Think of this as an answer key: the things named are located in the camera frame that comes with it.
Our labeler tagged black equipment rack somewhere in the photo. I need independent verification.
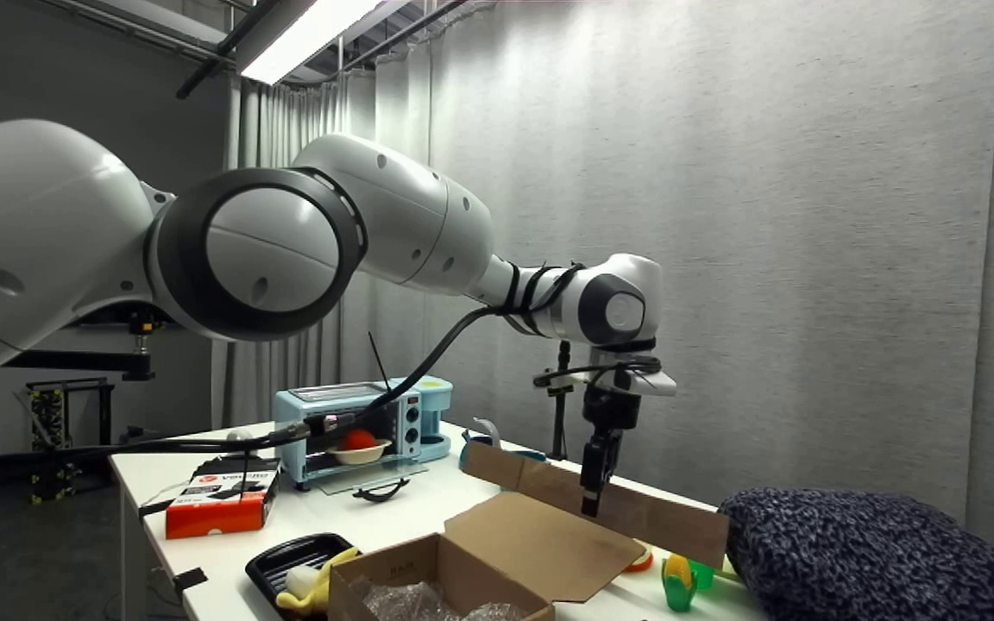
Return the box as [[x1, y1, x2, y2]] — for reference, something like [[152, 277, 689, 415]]
[[20, 376, 121, 507]]

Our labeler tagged black plastic tray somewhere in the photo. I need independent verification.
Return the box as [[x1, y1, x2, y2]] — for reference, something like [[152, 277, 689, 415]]
[[245, 529, 359, 608]]

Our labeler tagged ceiling light panel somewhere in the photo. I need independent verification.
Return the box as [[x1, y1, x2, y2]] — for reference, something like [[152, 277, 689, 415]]
[[238, 0, 385, 89]]

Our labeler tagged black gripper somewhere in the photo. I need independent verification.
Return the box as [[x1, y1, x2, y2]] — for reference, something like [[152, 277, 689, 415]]
[[581, 383, 645, 516]]

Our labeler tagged dark blue knit cushion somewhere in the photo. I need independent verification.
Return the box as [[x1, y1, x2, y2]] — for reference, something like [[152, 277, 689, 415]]
[[720, 487, 994, 621]]

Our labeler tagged black curved handle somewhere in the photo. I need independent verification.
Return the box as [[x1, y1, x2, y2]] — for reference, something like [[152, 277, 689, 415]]
[[353, 475, 415, 507]]

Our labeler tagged yellow plush peeled banana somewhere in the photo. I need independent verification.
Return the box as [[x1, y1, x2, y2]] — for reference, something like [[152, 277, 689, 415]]
[[271, 546, 366, 619]]

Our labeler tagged brown cardboard box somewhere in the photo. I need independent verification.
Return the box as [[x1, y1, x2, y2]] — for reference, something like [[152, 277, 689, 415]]
[[325, 439, 733, 621]]

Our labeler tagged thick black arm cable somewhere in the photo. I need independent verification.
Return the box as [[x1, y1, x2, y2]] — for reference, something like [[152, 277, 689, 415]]
[[0, 259, 585, 466]]

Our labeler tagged orange rectangular box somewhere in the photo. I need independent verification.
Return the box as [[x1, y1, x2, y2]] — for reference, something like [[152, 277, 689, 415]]
[[162, 487, 268, 543]]

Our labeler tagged black tripod pole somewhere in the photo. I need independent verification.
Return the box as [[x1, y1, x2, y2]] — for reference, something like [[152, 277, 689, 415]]
[[543, 340, 576, 461]]

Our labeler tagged green toy cup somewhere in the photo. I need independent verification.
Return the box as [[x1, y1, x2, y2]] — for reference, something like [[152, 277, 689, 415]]
[[660, 553, 700, 610]]

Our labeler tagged red toy tomato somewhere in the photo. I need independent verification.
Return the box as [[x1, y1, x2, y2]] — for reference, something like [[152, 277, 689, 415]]
[[337, 427, 384, 454]]

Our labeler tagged long black tape strip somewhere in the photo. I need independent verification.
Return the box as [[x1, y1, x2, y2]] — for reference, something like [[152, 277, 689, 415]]
[[169, 562, 209, 596]]

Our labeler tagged small white bowl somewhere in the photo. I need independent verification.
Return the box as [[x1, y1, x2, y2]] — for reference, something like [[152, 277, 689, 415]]
[[329, 442, 393, 469]]

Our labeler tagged light blue toaster oven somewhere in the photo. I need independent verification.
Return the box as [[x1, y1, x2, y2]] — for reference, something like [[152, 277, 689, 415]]
[[271, 374, 454, 489]]

